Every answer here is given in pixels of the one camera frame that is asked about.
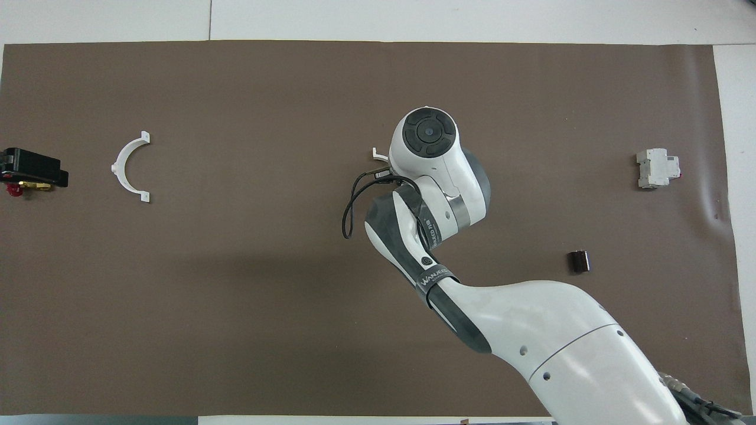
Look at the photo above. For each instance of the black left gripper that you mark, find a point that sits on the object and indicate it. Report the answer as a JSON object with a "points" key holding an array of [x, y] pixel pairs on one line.
{"points": [[32, 163]]}

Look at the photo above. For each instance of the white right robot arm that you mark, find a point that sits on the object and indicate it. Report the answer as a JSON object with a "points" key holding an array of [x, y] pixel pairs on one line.
{"points": [[531, 330]]}

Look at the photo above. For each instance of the brown paper table mat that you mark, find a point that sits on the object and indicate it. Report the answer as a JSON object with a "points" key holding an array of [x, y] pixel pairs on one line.
{"points": [[177, 295]]}

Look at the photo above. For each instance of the small dark brown cylinder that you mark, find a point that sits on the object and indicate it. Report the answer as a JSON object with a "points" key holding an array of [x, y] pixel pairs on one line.
{"points": [[579, 262]]}

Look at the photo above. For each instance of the white circuit breaker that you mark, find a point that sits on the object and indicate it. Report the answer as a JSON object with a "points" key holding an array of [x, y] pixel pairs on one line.
{"points": [[652, 171]]}

